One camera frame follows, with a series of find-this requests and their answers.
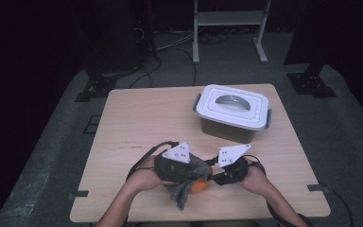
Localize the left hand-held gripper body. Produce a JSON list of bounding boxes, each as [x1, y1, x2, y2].
[[153, 141, 202, 183]]

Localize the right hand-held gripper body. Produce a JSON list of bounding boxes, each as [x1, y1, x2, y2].
[[216, 144, 251, 186]]

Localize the orange plush toy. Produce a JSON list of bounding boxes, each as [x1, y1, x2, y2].
[[187, 165, 215, 194]]

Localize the grey fluffy cloth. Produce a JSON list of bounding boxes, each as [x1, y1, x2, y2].
[[164, 154, 214, 212]]

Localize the person's right hand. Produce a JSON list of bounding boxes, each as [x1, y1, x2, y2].
[[240, 160, 273, 197]]

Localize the person's left hand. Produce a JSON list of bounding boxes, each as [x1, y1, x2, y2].
[[127, 155, 174, 193]]

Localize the black tape strip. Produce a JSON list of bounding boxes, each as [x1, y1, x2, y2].
[[306, 183, 330, 193], [68, 190, 90, 201]]

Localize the black stand base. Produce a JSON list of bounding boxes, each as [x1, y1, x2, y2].
[[286, 61, 338, 98], [74, 72, 117, 103]]

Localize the white metal stand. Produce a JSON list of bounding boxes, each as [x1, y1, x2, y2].
[[192, 0, 272, 65]]

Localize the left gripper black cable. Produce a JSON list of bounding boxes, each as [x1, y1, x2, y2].
[[126, 140, 179, 182]]

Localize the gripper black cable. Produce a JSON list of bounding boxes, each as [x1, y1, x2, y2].
[[126, 140, 179, 182], [244, 154, 313, 227]]

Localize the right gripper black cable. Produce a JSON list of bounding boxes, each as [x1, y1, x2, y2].
[[244, 154, 313, 227]]

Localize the black floor cable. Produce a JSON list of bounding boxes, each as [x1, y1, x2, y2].
[[129, 46, 198, 89]]

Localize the thin black table cable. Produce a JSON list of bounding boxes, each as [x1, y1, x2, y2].
[[320, 183, 354, 227]]

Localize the white floor cables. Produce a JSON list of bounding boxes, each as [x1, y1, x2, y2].
[[155, 29, 197, 52]]

